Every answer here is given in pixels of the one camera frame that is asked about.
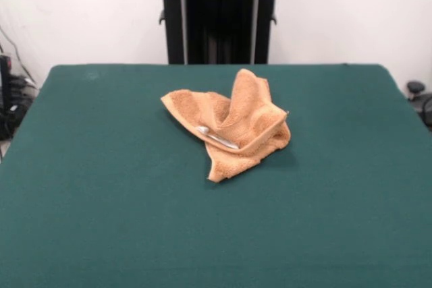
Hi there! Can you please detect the black electronics box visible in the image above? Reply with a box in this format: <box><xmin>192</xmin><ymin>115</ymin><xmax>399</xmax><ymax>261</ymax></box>
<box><xmin>0</xmin><ymin>54</ymin><xmax>14</xmax><ymax>110</ymax></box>

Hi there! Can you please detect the dark green table cloth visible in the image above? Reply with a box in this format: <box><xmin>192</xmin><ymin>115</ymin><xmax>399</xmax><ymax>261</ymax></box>
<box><xmin>0</xmin><ymin>63</ymin><xmax>432</xmax><ymax>288</ymax></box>

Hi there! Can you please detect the orange terry towel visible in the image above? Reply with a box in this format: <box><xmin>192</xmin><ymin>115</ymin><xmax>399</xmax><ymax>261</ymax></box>
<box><xmin>160</xmin><ymin>68</ymin><xmax>291</xmax><ymax>183</ymax></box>

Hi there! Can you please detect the black bag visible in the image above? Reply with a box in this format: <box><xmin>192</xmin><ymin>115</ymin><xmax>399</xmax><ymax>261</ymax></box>
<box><xmin>0</xmin><ymin>102</ymin><xmax>28</xmax><ymax>141</ymax></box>

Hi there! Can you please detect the black office chair base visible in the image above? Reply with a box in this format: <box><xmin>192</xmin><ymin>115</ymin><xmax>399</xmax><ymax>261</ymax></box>
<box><xmin>406</xmin><ymin>80</ymin><xmax>432</xmax><ymax>121</ymax></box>

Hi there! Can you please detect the grey cable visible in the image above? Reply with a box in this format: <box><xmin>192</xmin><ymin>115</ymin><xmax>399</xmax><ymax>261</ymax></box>
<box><xmin>0</xmin><ymin>26</ymin><xmax>38</xmax><ymax>90</ymax></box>

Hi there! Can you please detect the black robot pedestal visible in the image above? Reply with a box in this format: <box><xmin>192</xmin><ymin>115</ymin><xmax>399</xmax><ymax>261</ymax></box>
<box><xmin>148</xmin><ymin>0</ymin><xmax>291</xmax><ymax>65</ymax></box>

